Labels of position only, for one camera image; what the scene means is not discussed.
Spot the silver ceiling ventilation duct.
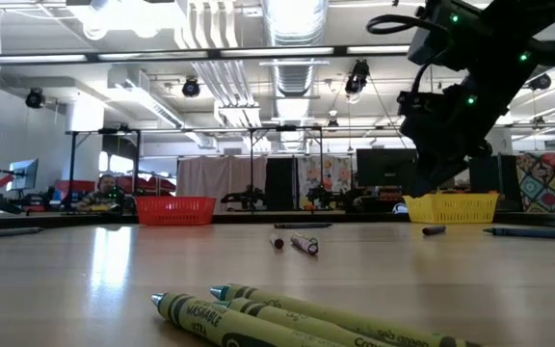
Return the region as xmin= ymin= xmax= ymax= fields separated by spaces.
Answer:
xmin=261 ymin=0 xmax=330 ymax=97

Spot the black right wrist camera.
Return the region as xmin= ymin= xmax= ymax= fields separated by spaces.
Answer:
xmin=406 ymin=12 xmax=453 ymax=67

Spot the red background furniture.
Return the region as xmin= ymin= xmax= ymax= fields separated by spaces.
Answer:
xmin=54 ymin=178 xmax=96 ymax=195

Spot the dark grey crayon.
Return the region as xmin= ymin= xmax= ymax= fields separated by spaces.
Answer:
xmin=274 ymin=222 xmax=333 ymax=229

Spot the black curtain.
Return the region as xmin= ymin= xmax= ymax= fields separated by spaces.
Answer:
xmin=265 ymin=157 xmax=299 ymax=212

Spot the colourful patchwork quilt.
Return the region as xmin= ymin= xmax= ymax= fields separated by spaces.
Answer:
xmin=516 ymin=149 xmax=555 ymax=215

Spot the floral curtain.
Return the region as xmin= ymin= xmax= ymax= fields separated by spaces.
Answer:
xmin=298 ymin=156 xmax=354 ymax=209

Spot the black ceiling spotlight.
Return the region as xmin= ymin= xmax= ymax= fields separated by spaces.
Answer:
xmin=25 ymin=88 xmax=46 ymax=110
xmin=181 ymin=76 xmax=201 ymax=99
xmin=529 ymin=73 xmax=553 ymax=93
xmin=344 ymin=59 xmax=371 ymax=96

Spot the black background screen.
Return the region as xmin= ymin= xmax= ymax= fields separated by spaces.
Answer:
xmin=356 ymin=147 xmax=419 ymax=190

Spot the person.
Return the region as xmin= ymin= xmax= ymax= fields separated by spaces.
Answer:
xmin=77 ymin=173 xmax=125 ymax=212

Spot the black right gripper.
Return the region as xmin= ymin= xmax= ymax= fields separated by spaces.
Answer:
xmin=397 ymin=84 xmax=500 ymax=199

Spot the red plastic basket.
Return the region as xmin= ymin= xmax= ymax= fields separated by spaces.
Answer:
xmin=134 ymin=196 xmax=217 ymax=227

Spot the white curtain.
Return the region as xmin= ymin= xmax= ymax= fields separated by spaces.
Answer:
xmin=175 ymin=156 xmax=268 ymax=213

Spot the silver background computer monitor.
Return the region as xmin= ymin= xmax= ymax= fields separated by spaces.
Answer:
xmin=6 ymin=158 xmax=40 ymax=192

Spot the black background rig frame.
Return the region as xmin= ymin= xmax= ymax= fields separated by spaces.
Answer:
xmin=67 ymin=125 xmax=356 ymax=213

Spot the yellow plastic basket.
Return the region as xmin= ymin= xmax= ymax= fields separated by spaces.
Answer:
xmin=403 ymin=192 xmax=499 ymax=225

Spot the black right camera cable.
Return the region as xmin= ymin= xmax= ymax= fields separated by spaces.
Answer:
xmin=366 ymin=13 xmax=445 ymax=97

